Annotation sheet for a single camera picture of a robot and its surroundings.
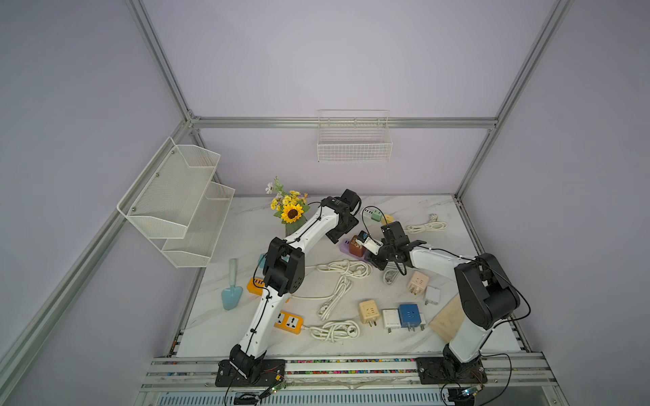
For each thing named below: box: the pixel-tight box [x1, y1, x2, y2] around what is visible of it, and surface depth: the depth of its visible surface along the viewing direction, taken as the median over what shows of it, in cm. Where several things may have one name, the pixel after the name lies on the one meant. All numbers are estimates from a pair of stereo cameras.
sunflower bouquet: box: [264, 175, 311, 237], surface depth 84 cm
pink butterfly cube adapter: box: [407, 270, 430, 296], surface depth 90 cm
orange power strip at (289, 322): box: [274, 311, 304, 335], surface depth 82 cm
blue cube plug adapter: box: [397, 303, 422, 332], surface depth 82 cm
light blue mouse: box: [220, 257, 243, 311], surface depth 91 cm
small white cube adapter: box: [424, 285, 441, 306], surface depth 90 cm
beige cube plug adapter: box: [358, 299, 381, 328], surface depth 82 cm
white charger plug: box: [381, 308, 402, 335], surface depth 84 cm
